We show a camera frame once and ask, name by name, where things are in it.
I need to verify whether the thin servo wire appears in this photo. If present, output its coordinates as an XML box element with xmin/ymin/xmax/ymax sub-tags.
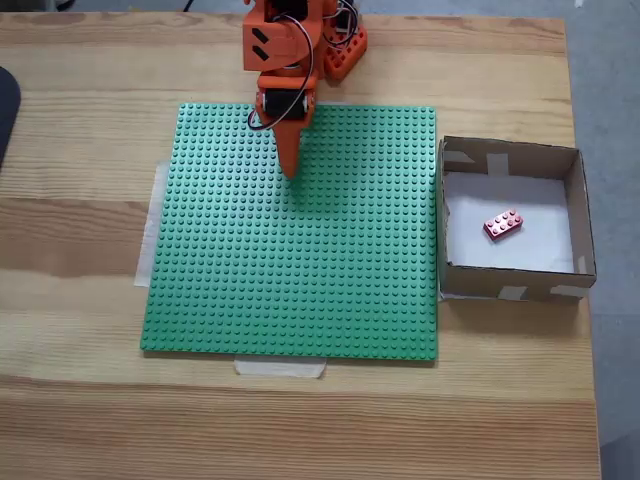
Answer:
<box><xmin>247</xmin><ymin>13</ymin><xmax>317</xmax><ymax>132</ymax></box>

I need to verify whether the brown cardboard box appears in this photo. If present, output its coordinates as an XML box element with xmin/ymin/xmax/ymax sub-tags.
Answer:
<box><xmin>437</xmin><ymin>134</ymin><xmax>599</xmax><ymax>304</ymax></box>

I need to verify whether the green lego baseplate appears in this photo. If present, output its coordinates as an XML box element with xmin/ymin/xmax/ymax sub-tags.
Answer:
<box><xmin>139</xmin><ymin>102</ymin><xmax>440</xmax><ymax>368</ymax></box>

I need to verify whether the white paper sheet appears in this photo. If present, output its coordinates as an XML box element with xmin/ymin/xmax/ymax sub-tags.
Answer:
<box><xmin>442</xmin><ymin>171</ymin><xmax>576</xmax><ymax>275</ymax></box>

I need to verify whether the red lego block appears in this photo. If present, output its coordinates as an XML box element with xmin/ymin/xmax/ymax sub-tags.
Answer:
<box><xmin>482</xmin><ymin>208</ymin><xmax>526</xmax><ymax>245</ymax></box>

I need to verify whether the flat black object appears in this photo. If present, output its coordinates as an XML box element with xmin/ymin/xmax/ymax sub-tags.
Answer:
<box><xmin>0</xmin><ymin>66</ymin><xmax>23</xmax><ymax>174</ymax></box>

